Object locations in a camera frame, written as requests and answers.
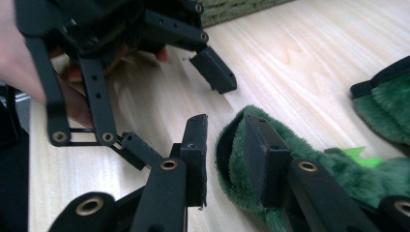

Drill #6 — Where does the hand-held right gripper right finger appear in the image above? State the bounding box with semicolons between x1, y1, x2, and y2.
243;115;293;208

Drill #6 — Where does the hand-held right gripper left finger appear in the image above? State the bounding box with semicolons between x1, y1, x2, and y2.
169;114;209;207

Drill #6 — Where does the green woven basket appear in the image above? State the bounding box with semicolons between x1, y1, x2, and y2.
199;0;293;29

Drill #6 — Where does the green plush garment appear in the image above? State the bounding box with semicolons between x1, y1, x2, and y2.
215;56;410;232

